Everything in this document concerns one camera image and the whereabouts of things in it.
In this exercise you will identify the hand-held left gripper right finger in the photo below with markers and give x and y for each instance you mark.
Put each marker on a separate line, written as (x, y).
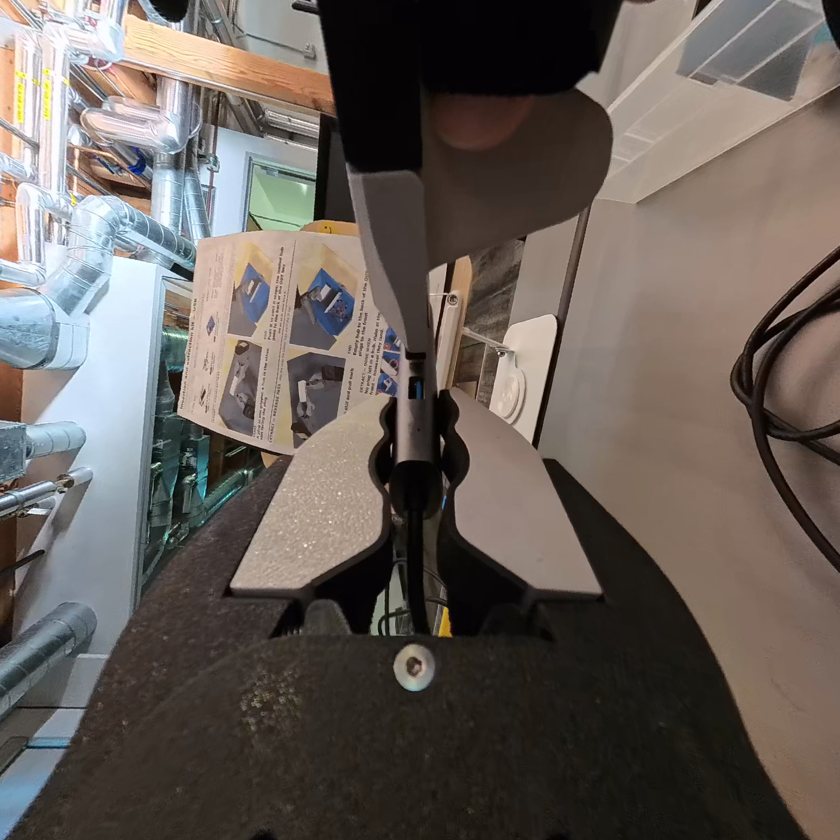
(525, 525)

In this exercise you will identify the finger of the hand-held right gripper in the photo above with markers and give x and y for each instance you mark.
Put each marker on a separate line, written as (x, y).
(394, 250)
(525, 184)

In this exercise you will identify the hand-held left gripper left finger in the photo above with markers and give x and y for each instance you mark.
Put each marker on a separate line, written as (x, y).
(315, 519)

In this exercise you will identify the grey metal USB hub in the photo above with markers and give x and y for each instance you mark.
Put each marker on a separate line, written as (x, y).
(420, 440)

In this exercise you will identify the clear plastic bin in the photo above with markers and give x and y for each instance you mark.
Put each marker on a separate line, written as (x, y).
(735, 79)

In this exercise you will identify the instruction poster board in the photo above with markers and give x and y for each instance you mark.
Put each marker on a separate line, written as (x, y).
(289, 328)

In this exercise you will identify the silver ventilation duct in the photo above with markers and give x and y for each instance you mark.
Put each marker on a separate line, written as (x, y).
(40, 446)
(79, 289)

